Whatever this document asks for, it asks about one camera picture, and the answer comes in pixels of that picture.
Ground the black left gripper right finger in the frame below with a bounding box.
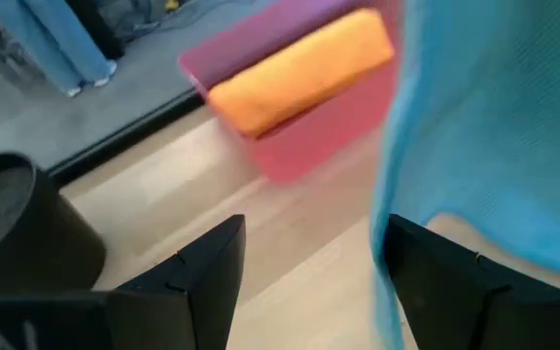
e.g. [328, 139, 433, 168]
[384, 213, 560, 350]

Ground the artificial green potted plant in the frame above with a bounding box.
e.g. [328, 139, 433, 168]
[0, 153, 108, 294]

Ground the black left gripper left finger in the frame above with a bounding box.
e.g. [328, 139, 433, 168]
[0, 213, 248, 350]

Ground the orange microfiber towel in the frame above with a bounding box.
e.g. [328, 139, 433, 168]
[207, 8, 397, 141]

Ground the person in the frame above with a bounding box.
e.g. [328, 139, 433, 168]
[0, 0, 119, 98]

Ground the teal microfiber towel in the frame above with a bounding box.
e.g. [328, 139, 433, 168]
[367, 0, 560, 350]

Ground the pink translucent plastic basket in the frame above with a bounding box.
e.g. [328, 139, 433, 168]
[176, 0, 405, 185]

